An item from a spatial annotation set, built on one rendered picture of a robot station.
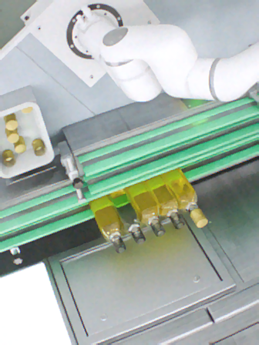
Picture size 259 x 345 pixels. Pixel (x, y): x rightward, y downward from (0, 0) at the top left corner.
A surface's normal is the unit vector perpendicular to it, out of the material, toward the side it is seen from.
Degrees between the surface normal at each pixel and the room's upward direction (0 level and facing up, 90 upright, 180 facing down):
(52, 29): 4
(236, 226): 90
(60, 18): 4
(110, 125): 90
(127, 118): 90
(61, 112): 0
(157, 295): 90
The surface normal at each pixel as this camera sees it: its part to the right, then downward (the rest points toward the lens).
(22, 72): 0.36, 0.62
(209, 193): -0.14, -0.69
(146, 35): -0.44, -0.52
